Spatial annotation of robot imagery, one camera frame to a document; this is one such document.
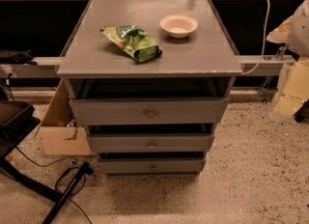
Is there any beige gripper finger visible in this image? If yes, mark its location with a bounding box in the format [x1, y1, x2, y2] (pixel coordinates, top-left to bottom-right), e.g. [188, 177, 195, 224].
[274, 61, 309, 116]

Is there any grey bottom drawer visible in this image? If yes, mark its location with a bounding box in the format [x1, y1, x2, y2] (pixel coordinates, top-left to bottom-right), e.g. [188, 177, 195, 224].
[98, 158, 206, 174]

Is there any grey drawer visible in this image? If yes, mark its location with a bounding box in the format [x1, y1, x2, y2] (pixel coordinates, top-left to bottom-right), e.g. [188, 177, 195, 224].
[70, 98, 228, 126]
[98, 158, 206, 174]
[87, 133, 214, 153]

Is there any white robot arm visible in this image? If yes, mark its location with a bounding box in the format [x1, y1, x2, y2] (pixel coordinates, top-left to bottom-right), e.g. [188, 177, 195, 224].
[267, 0, 309, 116]

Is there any grey top drawer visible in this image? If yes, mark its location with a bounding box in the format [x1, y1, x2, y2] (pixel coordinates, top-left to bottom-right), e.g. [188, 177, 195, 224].
[70, 98, 228, 126]

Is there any grey drawer cabinet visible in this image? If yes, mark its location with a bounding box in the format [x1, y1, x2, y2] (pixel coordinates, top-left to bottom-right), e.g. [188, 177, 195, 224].
[58, 0, 241, 175]

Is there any grey middle drawer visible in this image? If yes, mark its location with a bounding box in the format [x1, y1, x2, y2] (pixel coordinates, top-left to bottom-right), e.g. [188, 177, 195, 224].
[87, 133, 214, 153]

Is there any white paper bowl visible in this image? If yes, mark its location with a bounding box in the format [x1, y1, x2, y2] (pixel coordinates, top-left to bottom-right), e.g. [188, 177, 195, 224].
[160, 14, 198, 39]

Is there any green snack bag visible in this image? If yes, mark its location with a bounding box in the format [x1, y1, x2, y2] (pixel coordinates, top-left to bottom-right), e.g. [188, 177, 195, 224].
[100, 25, 162, 63]

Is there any cardboard box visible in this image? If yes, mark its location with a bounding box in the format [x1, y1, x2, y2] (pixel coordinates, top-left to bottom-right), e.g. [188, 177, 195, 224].
[40, 80, 92, 155]

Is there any black stand with tray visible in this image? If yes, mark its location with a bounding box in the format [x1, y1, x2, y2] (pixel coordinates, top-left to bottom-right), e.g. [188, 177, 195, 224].
[0, 100, 93, 224]

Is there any white hanging cable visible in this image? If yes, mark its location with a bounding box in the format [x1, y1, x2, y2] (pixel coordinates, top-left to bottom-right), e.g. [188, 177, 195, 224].
[241, 0, 271, 75]

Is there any black floor cable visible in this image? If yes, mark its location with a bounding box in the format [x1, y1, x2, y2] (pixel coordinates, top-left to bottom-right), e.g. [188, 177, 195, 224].
[14, 146, 94, 224]

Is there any black object on rail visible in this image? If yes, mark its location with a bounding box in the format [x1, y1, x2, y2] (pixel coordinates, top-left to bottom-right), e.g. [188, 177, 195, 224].
[0, 49, 36, 65]

